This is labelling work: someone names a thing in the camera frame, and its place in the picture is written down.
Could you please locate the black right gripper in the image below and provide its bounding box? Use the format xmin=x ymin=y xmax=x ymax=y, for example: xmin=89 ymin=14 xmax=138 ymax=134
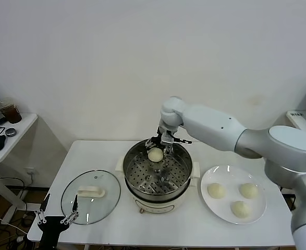
xmin=144 ymin=127 xmax=181 ymax=157

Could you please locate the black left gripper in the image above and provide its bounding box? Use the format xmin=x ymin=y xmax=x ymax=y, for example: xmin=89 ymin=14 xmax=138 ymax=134
xmin=34 ymin=193 xmax=80 ymax=250

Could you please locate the white steamed baozi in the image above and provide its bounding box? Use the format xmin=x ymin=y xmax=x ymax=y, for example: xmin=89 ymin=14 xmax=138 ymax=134
xmin=239 ymin=183 xmax=259 ymax=200
xmin=207 ymin=183 xmax=226 ymax=201
xmin=148 ymin=147 xmax=164 ymax=163
xmin=230 ymin=200 xmax=251 ymax=218

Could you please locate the glass lid with cream handle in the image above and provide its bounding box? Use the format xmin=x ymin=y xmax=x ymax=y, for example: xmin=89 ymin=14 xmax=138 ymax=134
xmin=60 ymin=169 xmax=121 ymax=226

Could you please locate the stainless steel steamer basket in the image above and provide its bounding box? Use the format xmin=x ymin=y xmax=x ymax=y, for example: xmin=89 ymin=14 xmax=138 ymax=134
xmin=115 ymin=139 xmax=201 ymax=195

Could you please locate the cream electric cooker pot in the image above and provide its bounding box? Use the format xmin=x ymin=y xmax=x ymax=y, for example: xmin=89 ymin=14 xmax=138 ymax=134
xmin=125 ymin=178 xmax=197 ymax=216

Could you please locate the white round plate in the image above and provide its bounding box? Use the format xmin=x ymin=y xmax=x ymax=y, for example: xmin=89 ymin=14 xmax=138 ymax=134
xmin=200 ymin=165 xmax=267 ymax=225

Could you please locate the white side desk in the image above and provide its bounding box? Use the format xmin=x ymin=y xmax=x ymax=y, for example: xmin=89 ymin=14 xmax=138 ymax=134
xmin=285 ymin=110 xmax=306 ymax=131
xmin=0 ymin=113 xmax=43 ymax=226

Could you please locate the plastic cup of brown drink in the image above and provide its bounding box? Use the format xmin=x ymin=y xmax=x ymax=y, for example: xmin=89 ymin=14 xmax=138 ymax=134
xmin=0 ymin=97 xmax=22 ymax=124

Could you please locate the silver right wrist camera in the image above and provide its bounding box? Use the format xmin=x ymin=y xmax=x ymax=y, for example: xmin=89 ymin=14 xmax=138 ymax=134
xmin=161 ymin=132 xmax=175 ymax=145

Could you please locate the white wall socket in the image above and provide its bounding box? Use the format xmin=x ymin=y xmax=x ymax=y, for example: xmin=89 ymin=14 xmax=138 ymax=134
xmin=26 ymin=168 xmax=39 ymax=183

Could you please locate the black looped floor cable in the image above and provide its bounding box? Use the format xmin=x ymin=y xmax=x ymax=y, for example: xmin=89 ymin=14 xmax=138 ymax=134
xmin=0 ymin=177 xmax=29 ymax=211

